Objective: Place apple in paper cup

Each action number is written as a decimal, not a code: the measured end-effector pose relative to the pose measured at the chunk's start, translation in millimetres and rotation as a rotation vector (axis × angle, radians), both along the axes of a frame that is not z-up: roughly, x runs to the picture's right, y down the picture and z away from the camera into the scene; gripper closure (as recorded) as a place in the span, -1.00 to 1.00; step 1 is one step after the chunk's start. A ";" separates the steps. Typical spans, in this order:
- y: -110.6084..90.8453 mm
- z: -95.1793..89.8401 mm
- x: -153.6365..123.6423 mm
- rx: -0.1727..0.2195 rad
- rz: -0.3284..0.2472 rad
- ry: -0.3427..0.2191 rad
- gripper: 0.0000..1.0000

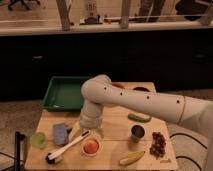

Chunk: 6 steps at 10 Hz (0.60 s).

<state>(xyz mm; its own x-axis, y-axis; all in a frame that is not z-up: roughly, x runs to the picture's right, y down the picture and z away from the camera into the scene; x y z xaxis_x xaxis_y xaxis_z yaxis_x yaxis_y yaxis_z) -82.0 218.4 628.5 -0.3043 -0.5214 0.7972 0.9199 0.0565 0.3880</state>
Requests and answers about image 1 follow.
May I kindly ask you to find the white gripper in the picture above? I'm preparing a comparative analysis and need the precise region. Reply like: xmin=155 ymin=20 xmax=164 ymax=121
xmin=80 ymin=113 xmax=102 ymax=129

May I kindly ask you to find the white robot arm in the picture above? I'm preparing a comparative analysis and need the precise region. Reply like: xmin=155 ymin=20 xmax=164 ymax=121
xmin=80 ymin=75 xmax=213 ymax=171

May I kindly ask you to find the orange apple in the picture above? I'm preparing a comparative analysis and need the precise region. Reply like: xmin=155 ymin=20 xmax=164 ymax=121
xmin=83 ymin=139 xmax=99 ymax=154

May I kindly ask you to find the white paper cup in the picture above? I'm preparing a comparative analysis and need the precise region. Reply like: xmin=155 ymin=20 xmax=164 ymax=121
xmin=82 ymin=138 xmax=100 ymax=156

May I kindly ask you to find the metal cup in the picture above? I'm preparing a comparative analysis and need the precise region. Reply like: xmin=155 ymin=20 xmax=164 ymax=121
xmin=131 ymin=125 xmax=145 ymax=143

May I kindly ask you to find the yellow cheese wedge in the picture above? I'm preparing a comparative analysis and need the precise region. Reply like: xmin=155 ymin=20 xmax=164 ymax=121
xmin=68 ymin=121 xmax=81 ymax=141

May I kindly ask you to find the blue grey sponge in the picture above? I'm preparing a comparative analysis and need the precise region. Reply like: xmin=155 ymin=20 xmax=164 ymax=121
xmin=53 ymin=123 xmax=68 ymax=145

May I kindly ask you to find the green plastic tray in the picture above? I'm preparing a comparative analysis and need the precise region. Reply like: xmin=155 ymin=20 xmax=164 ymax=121
xmin=42 ymin=76 xmax=88 ymax=112

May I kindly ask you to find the red orange plate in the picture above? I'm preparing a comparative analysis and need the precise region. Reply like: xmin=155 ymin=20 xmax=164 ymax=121
xmin=112 ymin=82 xmax=125 ymax=89

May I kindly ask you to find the green cucumber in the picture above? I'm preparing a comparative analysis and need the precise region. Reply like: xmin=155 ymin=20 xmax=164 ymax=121
xmin=127 ymin=114 xmax=152 ymax=123

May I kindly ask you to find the dark red bowl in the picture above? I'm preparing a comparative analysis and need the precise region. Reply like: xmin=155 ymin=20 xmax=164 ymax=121
xmin=133 ymin=87 xmax=150 ymax=92

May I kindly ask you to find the white dish brush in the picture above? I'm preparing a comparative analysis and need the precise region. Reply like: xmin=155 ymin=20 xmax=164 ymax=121
xmin=45 ymin=130 xmax=91 ymax=164

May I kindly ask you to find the yellow banana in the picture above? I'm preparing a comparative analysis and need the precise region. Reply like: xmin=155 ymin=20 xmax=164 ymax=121
xmin=119 ymin=151 xmax=145 ymax=166

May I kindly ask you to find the brown grape bunch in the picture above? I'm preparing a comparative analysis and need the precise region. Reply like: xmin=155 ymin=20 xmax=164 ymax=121
xmin=150 ymin=132 xmax=166 ymax=158

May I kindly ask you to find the black stand post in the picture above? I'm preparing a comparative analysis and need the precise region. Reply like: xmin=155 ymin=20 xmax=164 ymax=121
xmin=14 ymin=131 xmax=26 ymax=171

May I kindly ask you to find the black cable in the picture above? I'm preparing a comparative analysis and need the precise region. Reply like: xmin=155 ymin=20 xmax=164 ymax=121
xmin=169 ymin=132 xmax=209 ymax=171

